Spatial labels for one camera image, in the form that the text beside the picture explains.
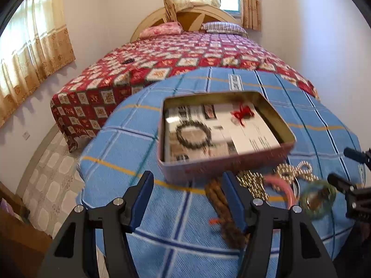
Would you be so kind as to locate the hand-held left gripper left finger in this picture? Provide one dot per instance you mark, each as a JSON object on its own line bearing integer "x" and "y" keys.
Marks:
{"x": 143, "y": 199}

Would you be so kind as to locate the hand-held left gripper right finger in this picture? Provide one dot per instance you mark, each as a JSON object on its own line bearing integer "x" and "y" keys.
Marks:
{"x": 232, "y": 197}

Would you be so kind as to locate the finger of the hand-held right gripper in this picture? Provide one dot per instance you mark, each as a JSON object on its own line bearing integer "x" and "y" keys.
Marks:
{"x": 355, "y": 155}
{"x": 340, "y": 183}

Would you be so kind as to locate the green jade bangle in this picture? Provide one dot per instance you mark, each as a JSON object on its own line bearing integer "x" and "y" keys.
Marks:
{"x": 331, "y": 190}

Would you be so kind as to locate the pink tin box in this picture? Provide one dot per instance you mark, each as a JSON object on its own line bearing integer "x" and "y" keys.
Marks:
{"x": 217, "y": 168}

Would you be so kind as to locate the silver bangle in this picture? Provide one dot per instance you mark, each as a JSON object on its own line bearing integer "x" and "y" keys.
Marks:
{"x": 296, "y": 191}

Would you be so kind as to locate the pink bangle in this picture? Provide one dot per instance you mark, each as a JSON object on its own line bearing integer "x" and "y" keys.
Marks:
{"x": 285, "y": 186}

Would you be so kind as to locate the blue checked cloth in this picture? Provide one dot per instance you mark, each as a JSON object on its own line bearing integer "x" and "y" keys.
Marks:
{"x": 139, "y": 139}

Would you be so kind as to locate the printed paper cards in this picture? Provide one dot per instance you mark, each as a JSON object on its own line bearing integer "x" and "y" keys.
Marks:
{"x": 252, "y": 139}

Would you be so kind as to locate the red knot ornament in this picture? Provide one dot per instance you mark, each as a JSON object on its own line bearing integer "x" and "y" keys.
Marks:
{"x": 240, "y": 113}

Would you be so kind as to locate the red patterned bedspread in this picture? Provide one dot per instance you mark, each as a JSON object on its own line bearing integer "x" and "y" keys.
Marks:
{"x": 101, "y": 92}

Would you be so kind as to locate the brown wooden furniture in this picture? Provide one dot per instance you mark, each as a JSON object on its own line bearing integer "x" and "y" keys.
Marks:
{"x": 17, "y": 237}

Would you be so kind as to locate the small black object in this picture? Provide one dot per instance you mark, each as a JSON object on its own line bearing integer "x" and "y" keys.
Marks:
{"x": 128, "y": 61}

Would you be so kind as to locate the striped pillow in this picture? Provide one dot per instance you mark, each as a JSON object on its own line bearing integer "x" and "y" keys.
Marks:
{"x": 223, "y": 27}

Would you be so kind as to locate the pink floral pillow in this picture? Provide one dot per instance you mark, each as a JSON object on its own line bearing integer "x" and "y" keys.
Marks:
{"x": 159, "y": 30}

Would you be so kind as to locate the narrow beige patterned curtain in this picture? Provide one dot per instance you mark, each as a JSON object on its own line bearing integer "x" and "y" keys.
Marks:
{"x": 250, "y": 5}

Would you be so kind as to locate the wooden arched headboard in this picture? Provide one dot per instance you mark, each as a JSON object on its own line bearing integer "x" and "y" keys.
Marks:
{"x": 191, "y": 17}

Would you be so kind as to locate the wide beige patterned curtain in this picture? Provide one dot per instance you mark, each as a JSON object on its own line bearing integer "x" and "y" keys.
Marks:
{"x": 34, "y": 49}

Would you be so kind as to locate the white wall outlet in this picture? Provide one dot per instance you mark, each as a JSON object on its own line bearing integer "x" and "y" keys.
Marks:
{"x": 26, "y": 135}

